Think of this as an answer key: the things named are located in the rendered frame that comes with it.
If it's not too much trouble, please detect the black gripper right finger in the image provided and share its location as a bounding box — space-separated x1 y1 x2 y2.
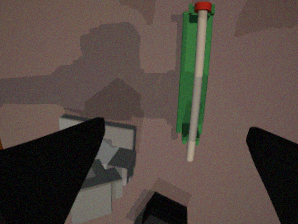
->
246 127 298 224

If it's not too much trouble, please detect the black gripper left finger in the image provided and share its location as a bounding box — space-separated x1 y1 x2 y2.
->
0 117 105 224

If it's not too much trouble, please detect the grey pin with red cap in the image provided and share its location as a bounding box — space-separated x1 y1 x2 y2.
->
185 2 212 161

